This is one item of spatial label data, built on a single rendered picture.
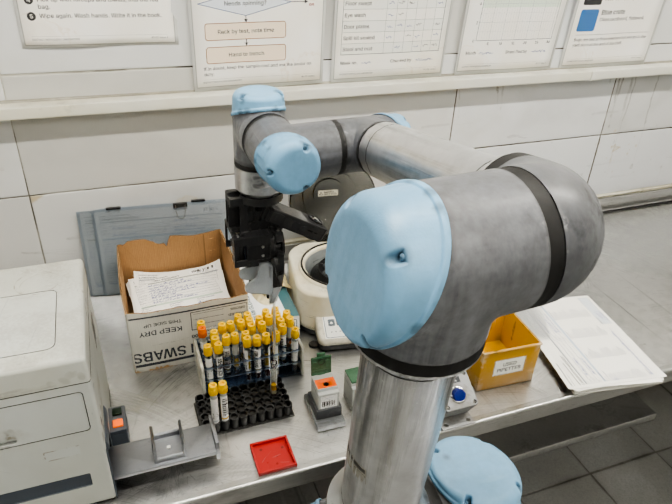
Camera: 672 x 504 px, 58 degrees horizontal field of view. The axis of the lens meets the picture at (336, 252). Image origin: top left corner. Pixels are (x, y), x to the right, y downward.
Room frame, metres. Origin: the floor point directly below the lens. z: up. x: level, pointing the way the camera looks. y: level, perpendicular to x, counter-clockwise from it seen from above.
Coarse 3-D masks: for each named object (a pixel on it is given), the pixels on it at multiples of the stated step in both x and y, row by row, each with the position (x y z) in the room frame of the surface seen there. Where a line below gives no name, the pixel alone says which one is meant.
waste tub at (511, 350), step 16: (496, 320) 1.07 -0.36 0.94; (512, 320) 1.05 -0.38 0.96; (496, 336) 1.07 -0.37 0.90; (512, 336) 1.04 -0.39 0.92; (528, 336) 0.99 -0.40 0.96; (496, 352) 0.92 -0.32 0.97; (512, 352) 0.94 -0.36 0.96; (528, 352) 0.95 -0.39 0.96; (480, 368) 0.92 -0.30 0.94; (496, 368) 0.93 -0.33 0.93; (512, 368) 0.94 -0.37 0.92; (528, 368) 0.95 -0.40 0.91; (480, 384) 0.92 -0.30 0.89; (496, 384) 0.93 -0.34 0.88
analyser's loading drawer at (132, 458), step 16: (160, 432) 0.73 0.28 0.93; (176, 432) 0.73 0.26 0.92; (192, 432) 0.74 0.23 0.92; (208, 432) 0.74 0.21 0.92; (112, 448) 0.70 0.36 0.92; (128, 448) 0.70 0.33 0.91; (144, 448) 0.70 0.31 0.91; (160, 448) 0.70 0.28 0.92; (176, 448) 0.70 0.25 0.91; (192, 448) 0.70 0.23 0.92; (208, 448) 0.71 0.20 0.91; (112, 464) 0.66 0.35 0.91; (128, 464) 0.67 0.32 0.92; (144, 464) 0.67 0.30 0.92; (160, 464) 0.67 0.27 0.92; (176, 464) 0.68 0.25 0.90
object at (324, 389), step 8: (312, 376) 0.85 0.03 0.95; (320, 376) 0.86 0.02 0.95; (328, 376) 0.86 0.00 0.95; (312, 384) 0.85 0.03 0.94; (320, 384) 0.83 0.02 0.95; (328, 384) 0.84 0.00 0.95; (336, 384) 0.84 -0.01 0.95; (312, 392) 0.85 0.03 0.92; (320, 392) 0.82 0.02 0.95; (328, 392) 0.82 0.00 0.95; (336, 392) 0.82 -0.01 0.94; (320, 400) 0.81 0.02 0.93; (328, 400) 0.82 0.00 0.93; (336, 400) 0.82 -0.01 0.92; (320, 408) 0.81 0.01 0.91
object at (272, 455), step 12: (252, 444) 0.75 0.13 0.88; (264, 444) 0.75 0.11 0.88; (276, 444) 0.76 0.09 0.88; (288, 444) 0.75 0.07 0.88; (264, 456) 0.73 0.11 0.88; (276, 456) 0.73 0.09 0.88; (288, 456) 0.73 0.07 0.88; (264, 468) 0.70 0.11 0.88; (276, 468) 0.70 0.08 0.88; (288, 468) 0.70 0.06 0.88
